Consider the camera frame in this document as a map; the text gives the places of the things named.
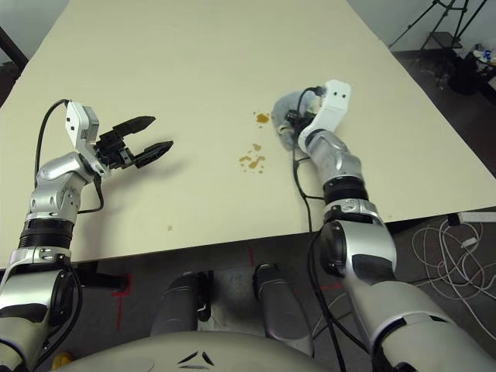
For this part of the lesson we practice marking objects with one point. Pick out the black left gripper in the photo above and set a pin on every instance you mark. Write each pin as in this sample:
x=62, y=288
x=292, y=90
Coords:
x=114, y=151

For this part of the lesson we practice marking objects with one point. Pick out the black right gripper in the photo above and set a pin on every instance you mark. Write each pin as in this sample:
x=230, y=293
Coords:
x=300, y=118

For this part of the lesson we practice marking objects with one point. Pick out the blue-grey terry rag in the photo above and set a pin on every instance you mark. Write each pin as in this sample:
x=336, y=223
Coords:
x=284, y=104

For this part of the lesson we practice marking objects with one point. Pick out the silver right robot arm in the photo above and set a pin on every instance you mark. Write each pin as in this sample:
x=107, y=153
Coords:
x=337, y=155

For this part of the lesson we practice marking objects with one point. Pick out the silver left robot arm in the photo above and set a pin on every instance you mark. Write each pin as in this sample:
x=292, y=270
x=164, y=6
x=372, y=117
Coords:
x=54, y=186

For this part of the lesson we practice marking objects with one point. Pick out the large brown liquid puddle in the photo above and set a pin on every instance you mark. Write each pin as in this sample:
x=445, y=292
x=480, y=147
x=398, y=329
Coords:
x=262, y=118

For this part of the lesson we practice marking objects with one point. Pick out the scattered brown liquid splashes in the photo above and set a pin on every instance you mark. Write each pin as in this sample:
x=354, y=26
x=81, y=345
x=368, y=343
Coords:
x=252, y=160

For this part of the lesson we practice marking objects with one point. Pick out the short red floor tape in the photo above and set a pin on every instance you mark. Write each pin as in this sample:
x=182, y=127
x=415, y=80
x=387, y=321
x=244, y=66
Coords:
x=251, y=255
x=331, y=286

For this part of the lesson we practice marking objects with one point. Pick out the black tripod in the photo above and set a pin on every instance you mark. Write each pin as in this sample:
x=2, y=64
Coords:
x=412, y=24

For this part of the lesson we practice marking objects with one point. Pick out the long red floor tape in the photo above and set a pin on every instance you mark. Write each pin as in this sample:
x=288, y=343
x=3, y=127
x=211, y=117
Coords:
x=120, y=306

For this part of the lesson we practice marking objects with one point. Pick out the grey left robot leg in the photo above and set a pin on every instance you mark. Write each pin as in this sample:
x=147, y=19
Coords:
x=178, y=306

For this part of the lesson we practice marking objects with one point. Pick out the grey robot leg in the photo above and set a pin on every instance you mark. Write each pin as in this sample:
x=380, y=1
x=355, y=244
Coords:
x=279, y=306
x=178, y=306

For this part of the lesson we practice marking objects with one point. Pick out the grey right robot leg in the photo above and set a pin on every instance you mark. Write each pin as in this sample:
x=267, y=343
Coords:
x=279, y=306

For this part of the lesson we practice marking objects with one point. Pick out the white power strip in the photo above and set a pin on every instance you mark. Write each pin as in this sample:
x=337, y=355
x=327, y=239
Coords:
x=476, y=217

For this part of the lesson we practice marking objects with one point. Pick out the grey robot torso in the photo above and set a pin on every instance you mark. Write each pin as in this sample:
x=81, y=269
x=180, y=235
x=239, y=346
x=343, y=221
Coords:
x=193, y=348

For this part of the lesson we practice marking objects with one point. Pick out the yellow object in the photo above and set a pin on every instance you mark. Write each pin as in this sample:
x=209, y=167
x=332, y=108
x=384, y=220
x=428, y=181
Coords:
x=62, y=360

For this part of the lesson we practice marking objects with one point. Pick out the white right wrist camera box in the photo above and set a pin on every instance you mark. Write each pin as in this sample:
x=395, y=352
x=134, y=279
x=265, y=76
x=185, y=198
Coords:
x=333, y=104

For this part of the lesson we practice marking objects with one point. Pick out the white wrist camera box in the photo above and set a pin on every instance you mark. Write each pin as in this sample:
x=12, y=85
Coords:
x=333, y=104
x=75, y=120

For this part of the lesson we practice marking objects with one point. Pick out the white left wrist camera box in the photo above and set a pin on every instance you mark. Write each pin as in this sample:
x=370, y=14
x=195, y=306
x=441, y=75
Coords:
x=75, y=120

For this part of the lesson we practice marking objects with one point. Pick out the wooden side table black frame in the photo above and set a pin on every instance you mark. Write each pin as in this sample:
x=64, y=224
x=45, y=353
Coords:
x=13, y=44

